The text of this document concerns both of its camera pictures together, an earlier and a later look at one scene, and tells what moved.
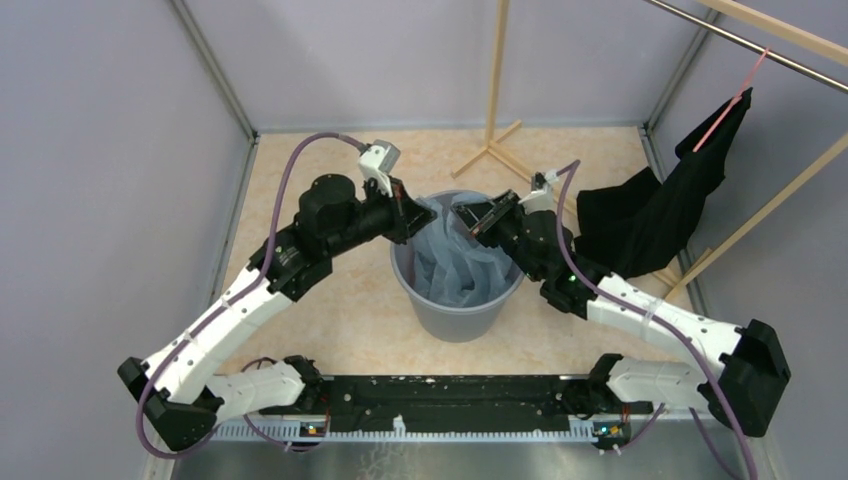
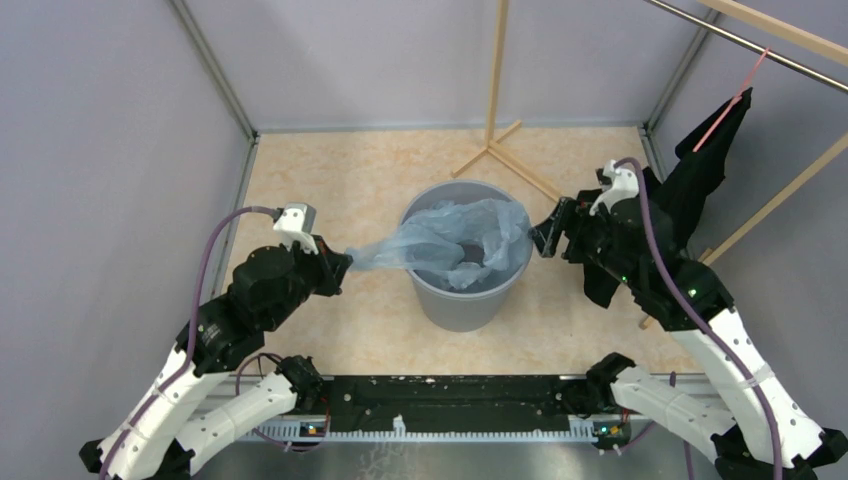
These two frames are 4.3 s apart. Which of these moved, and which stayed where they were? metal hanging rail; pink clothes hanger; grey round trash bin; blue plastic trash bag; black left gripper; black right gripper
Moved: grey round trash bin; black left gripper; black right gripper; blue plastic trash bag
Stayed: metal hanging rail; pink clothes hanger
